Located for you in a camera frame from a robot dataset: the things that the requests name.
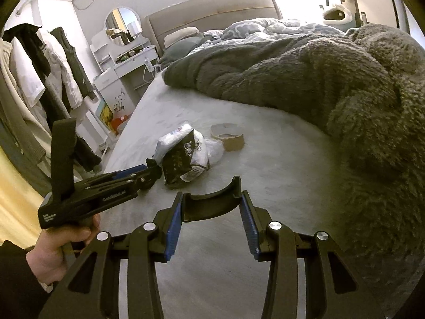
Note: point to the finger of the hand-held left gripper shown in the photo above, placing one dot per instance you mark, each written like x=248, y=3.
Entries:
x=129, y=170
x=149, y=176

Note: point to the yellow picture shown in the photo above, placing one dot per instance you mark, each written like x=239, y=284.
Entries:
x=104, y=113

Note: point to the person's left forearm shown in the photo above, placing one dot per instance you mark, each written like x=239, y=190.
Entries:
x=16, y=282

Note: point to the orange container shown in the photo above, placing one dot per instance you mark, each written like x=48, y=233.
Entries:
x=117, y=125

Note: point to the white plastic bag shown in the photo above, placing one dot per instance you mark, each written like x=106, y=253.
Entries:
x=207, y=149

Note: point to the person's left hand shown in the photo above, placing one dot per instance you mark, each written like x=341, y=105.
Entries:
x=53, y=252

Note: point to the blue patterned duvet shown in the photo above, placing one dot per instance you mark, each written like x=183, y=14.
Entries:
x=259, y=26

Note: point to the beige pillow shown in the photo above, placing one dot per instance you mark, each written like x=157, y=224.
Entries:
x=181, y=36

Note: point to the clear plastic wrapper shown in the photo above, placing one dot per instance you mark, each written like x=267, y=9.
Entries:
x=169, y=141

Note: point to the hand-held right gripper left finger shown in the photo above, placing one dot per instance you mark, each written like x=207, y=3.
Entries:
x=174, y=229

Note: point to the black snack packet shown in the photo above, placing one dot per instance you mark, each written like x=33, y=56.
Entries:
x=181, y=162

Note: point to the yellow curtain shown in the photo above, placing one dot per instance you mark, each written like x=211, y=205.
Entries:
x=13, y=202

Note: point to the oval vanity mirror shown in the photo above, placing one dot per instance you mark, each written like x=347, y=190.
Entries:
x=121, y=20

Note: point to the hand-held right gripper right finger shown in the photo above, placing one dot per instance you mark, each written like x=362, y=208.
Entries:
x=250, y=229

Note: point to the brown tape roll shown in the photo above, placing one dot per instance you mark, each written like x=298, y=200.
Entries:
x=232, y=143

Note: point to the white power strip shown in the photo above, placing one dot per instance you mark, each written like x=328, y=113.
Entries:
x=149, y=66

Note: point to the black curved plastic piece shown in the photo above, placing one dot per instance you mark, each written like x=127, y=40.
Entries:
x=209, y=201

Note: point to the white cat bed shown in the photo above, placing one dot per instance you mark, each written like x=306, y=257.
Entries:
x=338, y=15

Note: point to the black hanging garment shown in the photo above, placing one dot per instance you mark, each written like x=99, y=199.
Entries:
x=63, y=109

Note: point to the white padded jacket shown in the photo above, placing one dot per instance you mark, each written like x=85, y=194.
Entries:
x=58, y=66

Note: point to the white t-shirt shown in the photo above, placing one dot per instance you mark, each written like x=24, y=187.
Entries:
x=26, y=79

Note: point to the grey bed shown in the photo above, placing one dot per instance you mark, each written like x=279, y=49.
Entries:
x=265, y=146

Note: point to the grey pillow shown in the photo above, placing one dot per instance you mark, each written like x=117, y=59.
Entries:
x=181, y=51

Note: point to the white vanity table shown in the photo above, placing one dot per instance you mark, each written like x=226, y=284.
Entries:
x=123, y=79

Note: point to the grey upholstered headboard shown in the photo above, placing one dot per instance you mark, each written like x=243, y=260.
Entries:
x=215, y=10

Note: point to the olive knit cardigan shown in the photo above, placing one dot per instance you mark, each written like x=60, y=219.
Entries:
x=20, y=129

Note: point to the dark green knit sweater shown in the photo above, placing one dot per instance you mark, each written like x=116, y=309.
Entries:
x=74, y=63

